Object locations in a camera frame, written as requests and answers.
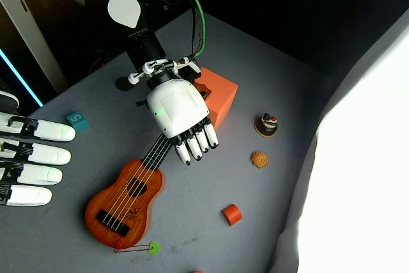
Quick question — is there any small wooden ukulele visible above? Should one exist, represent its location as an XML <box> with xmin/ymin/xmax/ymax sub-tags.
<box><xmin>84</xmin><ymin>81</ymin><xmax>212</xmax><ymax>250</ymax></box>

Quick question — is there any orange rectangular block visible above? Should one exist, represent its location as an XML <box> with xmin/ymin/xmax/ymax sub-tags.
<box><xmin>194</xmin><ymin>67</ymin><xmax>239</xmax><ymax>130</ymax></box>

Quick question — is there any dark brown round disc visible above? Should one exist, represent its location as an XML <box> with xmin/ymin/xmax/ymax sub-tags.
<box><xmin>114</xmin><ymin>77</ymin><xmax>134</xmax><ymax>91</ymax></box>

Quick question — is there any grey table cloth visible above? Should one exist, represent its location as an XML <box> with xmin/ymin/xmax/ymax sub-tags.
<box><xmin>0</xmin><ymin>9</ymin><xmax>409</xmax><ymax>273</ymax></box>

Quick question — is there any toy chocolate cake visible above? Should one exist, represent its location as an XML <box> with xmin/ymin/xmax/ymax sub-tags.
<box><xmin>254</xmin><ymin>113</ymin><xmax>279</xmax><ymax>138</ymax></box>

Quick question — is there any toy swirl cookie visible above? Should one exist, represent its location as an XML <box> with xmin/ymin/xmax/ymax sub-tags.
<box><xmin>250</xmin><ymin>151</ymin><xmax>270</xmax><ymax>169</ymax></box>

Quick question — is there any teal number five block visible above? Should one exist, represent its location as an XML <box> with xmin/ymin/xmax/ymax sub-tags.
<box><xmin>66</xmin><ymin>112</ymin><xmax>90</xmax><ymax>133</ymax></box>

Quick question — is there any red cylinder block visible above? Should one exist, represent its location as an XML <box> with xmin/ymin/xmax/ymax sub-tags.
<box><xmin>221</xmin><ymin>203</ymin><xmax>243</xmax><ymax>227</ymax></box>

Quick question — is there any cyan light strip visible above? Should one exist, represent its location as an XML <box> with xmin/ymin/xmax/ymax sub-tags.
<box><xmin>0</xmin><ymin>48</ymin><xmax>44</xmax><ymax>107</ymax></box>

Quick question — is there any white upright panel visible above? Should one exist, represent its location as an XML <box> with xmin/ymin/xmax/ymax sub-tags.
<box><xmin>0</xmin><ymin>0</ymin><xmax>68</xmax><ymax>95</ymax></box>

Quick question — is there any green cable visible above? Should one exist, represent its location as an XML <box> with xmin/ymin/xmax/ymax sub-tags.
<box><xmin>155</xmin><ymin>0</ymin><xmax>206</xmax><ymax>59</ymax></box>

